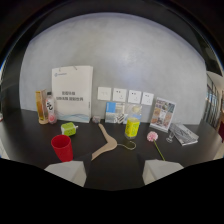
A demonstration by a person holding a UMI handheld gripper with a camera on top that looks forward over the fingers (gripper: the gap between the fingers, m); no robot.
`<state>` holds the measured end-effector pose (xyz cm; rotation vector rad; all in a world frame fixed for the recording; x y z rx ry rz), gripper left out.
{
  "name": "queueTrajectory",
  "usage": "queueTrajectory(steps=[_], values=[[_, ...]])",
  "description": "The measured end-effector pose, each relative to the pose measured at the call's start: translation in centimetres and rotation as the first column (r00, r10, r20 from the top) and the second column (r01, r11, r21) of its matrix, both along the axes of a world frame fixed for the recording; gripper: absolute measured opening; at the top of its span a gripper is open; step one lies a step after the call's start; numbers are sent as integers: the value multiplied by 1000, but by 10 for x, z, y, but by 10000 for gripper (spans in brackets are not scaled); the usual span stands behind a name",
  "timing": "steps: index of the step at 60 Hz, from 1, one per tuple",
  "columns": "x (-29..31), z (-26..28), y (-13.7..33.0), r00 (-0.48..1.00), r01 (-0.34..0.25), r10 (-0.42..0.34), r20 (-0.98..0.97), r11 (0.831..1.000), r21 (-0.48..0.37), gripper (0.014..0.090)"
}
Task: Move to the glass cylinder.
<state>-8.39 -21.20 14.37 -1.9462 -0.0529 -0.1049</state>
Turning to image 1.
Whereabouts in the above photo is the small clear glass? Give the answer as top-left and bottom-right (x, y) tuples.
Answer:
(165, 130), (176, 144)

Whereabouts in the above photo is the tall yellow glass cylinder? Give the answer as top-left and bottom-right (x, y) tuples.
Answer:
(35, 88), (50, 126)

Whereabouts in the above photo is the red plastic cup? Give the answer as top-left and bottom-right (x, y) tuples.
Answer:
(50, 134), (74, 163)

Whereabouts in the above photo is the pink artificial flower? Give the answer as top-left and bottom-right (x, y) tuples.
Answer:
(146, 130), (166, 162)

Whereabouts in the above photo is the green white charger plug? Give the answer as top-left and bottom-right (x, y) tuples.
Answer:
(60, 121), (79, 137)

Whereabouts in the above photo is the grey striped booklet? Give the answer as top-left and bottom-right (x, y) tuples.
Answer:
(168, 122), (200, 147)

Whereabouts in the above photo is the wooden clothes hanger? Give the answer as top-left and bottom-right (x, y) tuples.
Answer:
(91, 123), (137, 161)

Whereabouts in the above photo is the yellow tin can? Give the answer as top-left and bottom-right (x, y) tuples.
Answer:
(124, 117), (141, 140)

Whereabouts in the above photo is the colourful standing leaflet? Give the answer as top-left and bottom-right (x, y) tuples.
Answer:
(149, 97), (177, 133)

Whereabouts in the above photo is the clear packet with yellow print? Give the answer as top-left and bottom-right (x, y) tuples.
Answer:
(122, 103), (144, 125)

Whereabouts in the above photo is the clear pink drink bottle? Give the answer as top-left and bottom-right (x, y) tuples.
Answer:
(44, 91), (58, 125)

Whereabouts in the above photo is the blue white brochure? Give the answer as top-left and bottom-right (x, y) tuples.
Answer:
(104, 101), (126, 125)

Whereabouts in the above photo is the white paper shopping bag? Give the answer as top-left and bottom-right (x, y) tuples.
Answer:
(51, 65), (94, 124)

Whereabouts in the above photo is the white wall socket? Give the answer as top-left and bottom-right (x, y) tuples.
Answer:
(141, 91), (155, 107)
(127, 89), (143, 105)
(97, 86), (113, 102)
(112, 87), (128, 103)

